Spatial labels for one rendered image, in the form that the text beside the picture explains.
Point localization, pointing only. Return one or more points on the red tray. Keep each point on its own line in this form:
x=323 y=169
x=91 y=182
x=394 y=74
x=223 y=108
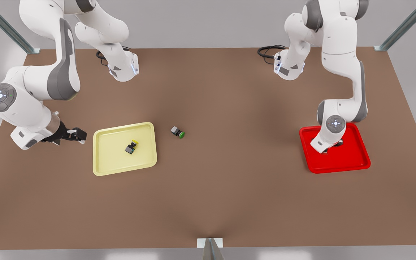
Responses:
x=341 y=155

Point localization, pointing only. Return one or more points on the silver frame post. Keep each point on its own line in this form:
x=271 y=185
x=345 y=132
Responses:
x=4 y=25
x=404 y=25
x=211 y=249

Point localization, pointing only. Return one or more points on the yellow tray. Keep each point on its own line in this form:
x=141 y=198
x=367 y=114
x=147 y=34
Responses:
x=124 y=148

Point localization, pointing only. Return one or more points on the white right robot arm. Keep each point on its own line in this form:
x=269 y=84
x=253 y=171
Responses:
x=31 y=83

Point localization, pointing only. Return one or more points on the yellow push-button switch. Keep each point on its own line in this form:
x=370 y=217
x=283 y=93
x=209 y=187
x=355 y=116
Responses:
x=131 y=146

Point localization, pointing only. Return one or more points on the green push-button switch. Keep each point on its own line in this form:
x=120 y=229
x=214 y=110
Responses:
x=177 y=131

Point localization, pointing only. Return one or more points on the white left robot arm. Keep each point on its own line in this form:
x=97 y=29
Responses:
x=338 y=43

